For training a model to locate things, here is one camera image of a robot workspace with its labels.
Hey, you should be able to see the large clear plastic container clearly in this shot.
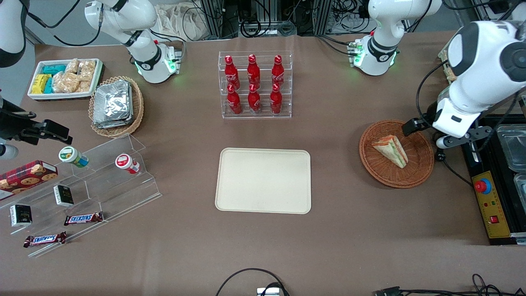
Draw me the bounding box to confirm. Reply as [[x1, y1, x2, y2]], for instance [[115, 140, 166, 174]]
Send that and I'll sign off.
[[495, 124, 526, 173]]

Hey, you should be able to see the aluminium frame post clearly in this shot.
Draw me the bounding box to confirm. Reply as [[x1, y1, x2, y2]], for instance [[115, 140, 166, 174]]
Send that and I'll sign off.
[[201, 0, 225, 40], [314, 0, 332, 36]]

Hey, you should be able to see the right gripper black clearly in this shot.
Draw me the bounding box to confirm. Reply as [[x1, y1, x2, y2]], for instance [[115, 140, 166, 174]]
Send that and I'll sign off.
[[0, 98, 74, 145]]

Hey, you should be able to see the black cable with grey plug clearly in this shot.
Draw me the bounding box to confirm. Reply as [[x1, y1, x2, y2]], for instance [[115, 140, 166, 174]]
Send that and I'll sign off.
[[373, 273, 526, 296]]

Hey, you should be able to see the brown Snickers bar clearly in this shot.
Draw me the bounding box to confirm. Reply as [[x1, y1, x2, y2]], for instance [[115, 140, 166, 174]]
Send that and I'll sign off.
[[63, 211, 105, 227], [23, 231, 67, 248]]

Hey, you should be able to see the clear acrylic bottle rack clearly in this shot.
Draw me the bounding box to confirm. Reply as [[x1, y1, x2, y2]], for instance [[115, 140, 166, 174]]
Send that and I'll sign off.
[[218, 51, 293, 120]]

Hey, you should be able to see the green lid yogurt cup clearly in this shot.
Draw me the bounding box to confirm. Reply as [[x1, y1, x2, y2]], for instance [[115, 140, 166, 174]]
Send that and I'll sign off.
[[58, 146, 90, 169]]

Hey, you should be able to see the clear acrylic stepped display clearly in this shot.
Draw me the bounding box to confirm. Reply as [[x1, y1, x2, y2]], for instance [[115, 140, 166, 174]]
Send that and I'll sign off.
[[0, 133, 163, 259]]

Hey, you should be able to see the small black white box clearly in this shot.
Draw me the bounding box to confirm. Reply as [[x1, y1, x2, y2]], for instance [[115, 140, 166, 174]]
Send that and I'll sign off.
[[9, 204, 33, 228], [53, 184, 75, 208]]

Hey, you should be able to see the black box with yellow panel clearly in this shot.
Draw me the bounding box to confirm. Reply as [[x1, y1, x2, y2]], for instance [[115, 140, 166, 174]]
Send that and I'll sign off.
[[457, 114, 526, 246]]

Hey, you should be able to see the beige cloth bag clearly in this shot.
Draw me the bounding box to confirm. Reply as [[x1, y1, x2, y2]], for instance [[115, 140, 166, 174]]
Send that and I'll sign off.
[[157, 3, 209, 42]]

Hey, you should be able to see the red lid yogurt cup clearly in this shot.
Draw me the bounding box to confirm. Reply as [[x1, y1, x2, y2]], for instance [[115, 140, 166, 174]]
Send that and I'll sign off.
[[115, 153, 141, 175]]

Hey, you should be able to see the yellow snack pack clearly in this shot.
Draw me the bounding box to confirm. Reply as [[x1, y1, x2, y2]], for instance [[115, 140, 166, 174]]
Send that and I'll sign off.
[[31, 74, 52, 95]]

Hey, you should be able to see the red cola bottle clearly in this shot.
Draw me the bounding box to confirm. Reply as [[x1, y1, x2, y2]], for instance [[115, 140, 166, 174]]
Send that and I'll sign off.
[[248, 83, 262, 115], [247, 54, 261, 88], [227, 84, 242, 116], [270, 83, 284, 115], [271, 54, 285, 87], [224, 55, 240, 89]]

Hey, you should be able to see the small clear plastic container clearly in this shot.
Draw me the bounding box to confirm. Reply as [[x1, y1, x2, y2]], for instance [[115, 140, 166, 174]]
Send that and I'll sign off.
[[513, 172, 526, 203]]

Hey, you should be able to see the tan oval wicker basket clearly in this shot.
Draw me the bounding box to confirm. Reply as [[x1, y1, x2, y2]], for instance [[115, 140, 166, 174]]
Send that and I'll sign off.
[[88, 76, 145, 138]]

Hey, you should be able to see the red tartan cookie box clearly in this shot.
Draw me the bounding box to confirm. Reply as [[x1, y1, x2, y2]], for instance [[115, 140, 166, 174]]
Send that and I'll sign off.
[[0, 160, 59, 201]]

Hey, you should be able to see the black plug with cable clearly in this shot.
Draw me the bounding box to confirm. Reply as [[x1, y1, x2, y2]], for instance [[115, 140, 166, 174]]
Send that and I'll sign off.
[[435, 149, 474, 187]]

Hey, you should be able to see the black looped cable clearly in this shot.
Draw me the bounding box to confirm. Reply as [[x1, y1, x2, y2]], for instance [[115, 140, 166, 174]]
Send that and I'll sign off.
[[215, 268, 291, 296]]

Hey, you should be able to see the silver foil pack stack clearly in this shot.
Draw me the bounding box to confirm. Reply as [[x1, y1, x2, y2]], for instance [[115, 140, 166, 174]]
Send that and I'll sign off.
[[92, 80, 134, 130]]

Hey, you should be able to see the white wire snack rack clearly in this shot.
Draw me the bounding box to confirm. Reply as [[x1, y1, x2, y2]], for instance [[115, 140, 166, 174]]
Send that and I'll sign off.
[[437, 39, 457, 85]]

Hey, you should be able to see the brown round wicker basket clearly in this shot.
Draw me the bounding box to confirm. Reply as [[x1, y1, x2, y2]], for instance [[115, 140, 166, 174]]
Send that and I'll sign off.
[[359, 119, 435, 189]]

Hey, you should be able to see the white rectangular snack tray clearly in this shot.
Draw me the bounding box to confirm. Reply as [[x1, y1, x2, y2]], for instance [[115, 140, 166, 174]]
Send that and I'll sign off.
[[27, 58, 104, 102]]

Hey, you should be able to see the triangular sandwich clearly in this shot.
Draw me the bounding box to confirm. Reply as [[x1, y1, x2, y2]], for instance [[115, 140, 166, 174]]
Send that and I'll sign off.
[[372, 135, 409, 169]]

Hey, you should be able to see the cream rectangular plastic tray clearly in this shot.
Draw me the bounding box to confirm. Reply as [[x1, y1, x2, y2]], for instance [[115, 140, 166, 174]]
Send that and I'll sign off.
[[215, 148, 312, 215]]

